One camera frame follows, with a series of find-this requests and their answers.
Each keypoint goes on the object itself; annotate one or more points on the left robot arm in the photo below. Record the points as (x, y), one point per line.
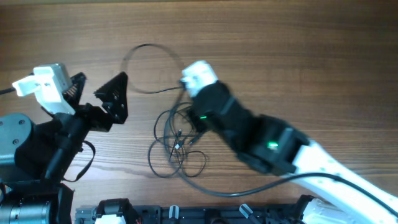
(35, 157)

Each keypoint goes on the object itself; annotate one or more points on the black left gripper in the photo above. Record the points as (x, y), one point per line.
(118, 111)

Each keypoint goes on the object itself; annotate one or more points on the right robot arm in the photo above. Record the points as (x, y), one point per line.
(271, 145)

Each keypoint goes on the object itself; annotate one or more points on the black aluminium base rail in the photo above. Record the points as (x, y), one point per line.
(121, 211)

